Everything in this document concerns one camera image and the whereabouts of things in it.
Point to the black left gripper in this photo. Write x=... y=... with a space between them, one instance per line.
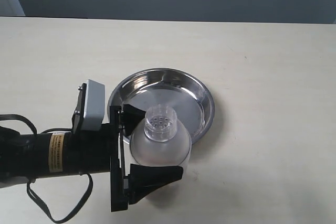
x=89 y=152

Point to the round stainless steel tray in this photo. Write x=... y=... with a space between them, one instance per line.
x=188 y=96

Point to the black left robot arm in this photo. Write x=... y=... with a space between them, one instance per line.
x=41 y=155

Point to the clear plastic shaker bottle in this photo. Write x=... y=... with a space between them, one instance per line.
x=160 y=139

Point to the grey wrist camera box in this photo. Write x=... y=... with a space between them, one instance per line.
x=89 y=111

